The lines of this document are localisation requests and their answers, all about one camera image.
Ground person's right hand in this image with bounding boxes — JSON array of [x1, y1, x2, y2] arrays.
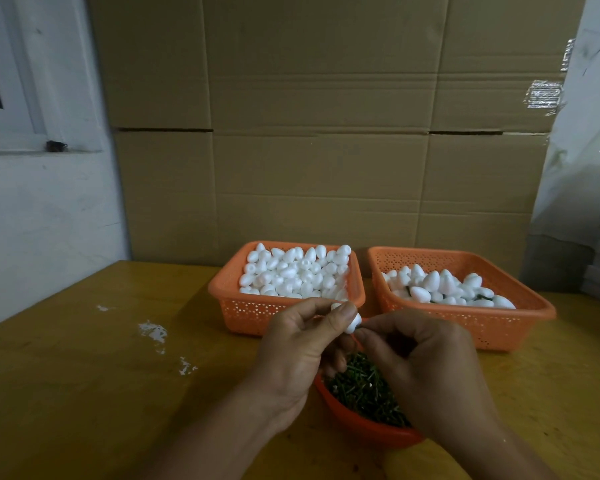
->
[[354, 310, 502, 441]]

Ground pile of small foam eggs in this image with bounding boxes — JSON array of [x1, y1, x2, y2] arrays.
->
[[238, 243, 352, 301]]

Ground white foam egg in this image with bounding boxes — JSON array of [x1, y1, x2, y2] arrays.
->
[[331, 302, 363, 335]]

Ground large brown cardboard sheet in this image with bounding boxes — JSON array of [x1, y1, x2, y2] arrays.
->
[[86, 0, 588, 135]]

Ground pile of large foam eggs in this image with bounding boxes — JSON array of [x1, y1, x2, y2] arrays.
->
[[381, 264, 517, 310]]

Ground orange perforated plastic basket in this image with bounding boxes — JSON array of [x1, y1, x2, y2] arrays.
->
[[208, 241, 366, 337], [366, 246, 557, 352]]

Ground person's left hand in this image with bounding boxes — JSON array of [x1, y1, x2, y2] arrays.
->
[[245, 297, 362, 431]]

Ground pile of green wire stems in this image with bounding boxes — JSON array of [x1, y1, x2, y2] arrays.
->
[[325, 352, 412, 429]]

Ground person's left forearm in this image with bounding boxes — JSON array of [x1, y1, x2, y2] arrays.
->
[[142, 382, 311, 480]]

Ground red plastic bowl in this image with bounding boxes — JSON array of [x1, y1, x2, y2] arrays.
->
[[314, 340, 426, 450]]

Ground brown cardboard sheet with flaps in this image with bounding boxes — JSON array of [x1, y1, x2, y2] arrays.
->
[[112, 129, 551, 278]]

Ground white window frame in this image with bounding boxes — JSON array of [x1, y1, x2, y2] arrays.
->
[[0, 0, 103, 155]]

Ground translucent plastic sheet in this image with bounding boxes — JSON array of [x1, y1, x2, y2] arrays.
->
[[530, 0, 600, 248]]

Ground person's right forearm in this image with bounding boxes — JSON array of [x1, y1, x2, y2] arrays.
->
[[425, 415, 561, 480]]

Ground clear crinkled tape strip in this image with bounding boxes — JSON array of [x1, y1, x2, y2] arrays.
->
[[524, 39, 577, 116]]

